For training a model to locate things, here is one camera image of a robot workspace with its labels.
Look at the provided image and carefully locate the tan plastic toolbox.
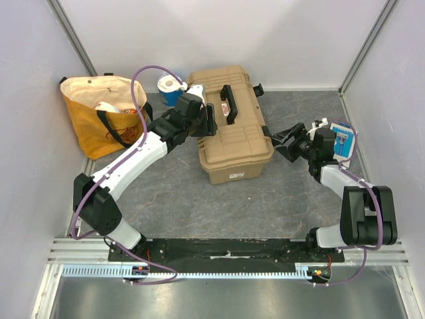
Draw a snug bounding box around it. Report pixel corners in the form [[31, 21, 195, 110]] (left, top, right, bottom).
[[187, 65, 274, 185]]

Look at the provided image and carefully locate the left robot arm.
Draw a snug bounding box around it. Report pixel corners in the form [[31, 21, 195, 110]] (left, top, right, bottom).
[[74, 85, 216, 261]]

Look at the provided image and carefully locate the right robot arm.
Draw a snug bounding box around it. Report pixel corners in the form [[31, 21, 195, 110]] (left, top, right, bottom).
[[269, 119, 398, 262]]

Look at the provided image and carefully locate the blue razor package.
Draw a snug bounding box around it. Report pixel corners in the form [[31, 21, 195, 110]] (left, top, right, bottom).
[[330, 122, 355, 168]]

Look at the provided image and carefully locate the yellow canvas tote bag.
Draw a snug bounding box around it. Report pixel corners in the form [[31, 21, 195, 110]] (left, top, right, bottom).
[[60, 73, 153, 160]]

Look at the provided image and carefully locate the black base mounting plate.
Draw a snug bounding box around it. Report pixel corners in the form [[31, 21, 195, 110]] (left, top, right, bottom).
[[108, 237, 345, 270]]

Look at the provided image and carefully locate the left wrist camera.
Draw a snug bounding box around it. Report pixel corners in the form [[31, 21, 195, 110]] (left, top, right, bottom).
[[185, 84, 205, 108]]

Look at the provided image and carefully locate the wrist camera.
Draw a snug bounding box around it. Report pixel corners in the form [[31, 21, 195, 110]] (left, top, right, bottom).
[[185, 84, 205, 108], [307, 118, 329, 140]]

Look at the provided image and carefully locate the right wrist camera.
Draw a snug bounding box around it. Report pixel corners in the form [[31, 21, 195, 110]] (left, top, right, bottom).
[[307, 118, 329, 140]]

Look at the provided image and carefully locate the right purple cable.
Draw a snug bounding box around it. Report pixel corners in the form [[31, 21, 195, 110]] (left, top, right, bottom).
[[311, 120, 386, 286]]

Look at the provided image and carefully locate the slotted cable duct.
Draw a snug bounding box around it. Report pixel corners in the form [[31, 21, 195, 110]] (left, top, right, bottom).
[[61, 263, 329, 278]]

